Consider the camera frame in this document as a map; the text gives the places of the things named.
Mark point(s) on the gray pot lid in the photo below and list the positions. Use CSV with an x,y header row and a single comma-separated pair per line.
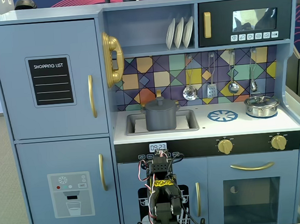
x,y
160,105

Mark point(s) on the shiny steel pot lid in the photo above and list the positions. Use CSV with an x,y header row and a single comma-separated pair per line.
x,y
260,100

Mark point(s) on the gray toy pot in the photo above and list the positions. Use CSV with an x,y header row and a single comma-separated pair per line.
x,y
161,120

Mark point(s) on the gold toy faucet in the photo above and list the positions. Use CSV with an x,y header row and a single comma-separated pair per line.
x,y
158,92

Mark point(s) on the digital clock display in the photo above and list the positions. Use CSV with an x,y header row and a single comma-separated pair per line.
x,y
158,147

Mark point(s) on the gray toy sink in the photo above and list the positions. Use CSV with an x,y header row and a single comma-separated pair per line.
x,y
190,124

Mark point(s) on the steel skimmer spoon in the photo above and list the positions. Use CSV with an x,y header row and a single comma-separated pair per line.
x,y
189,92

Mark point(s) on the gold toy telephone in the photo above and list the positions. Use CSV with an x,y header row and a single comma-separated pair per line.
x,y
114,60

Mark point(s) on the steel slotted spatula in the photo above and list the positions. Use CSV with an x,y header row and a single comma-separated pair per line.
x,y
212,91

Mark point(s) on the blue dishwasher door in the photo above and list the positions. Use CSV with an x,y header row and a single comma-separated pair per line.
x,y
129,181

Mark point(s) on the white toy plate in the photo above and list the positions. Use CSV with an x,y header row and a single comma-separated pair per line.
x,y
188,32
170,35
178,34

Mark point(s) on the gold stove knob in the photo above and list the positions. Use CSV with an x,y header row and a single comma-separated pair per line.
x,y
225,146
279,142

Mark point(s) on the steel ladle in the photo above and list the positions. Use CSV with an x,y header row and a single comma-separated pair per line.
x,y
233,87

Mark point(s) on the black shopping list board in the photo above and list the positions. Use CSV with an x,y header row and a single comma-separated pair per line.
x,y
51,81

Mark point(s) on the black control panel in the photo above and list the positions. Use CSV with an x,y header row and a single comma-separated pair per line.
x,y
251,143

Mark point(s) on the small steel spoon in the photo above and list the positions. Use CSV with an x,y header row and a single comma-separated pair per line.
x,y
253,85

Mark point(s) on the black microwave door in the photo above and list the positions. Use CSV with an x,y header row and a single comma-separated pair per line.
x,y
220,20

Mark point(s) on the blue freezer door with dispenser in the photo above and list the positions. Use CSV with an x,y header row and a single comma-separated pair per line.
x,y
34,162

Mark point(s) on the large blue fridge door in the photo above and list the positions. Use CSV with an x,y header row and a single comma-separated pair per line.
x,y
14,102

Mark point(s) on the blue toy kitchen cabinet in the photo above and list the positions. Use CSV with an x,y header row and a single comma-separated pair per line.
x,y
54,14

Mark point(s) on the blue oven door with window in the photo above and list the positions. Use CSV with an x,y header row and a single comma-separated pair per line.
x,y
287,168

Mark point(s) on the black helmet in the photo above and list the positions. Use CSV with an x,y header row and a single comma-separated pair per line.
x,y
25,3

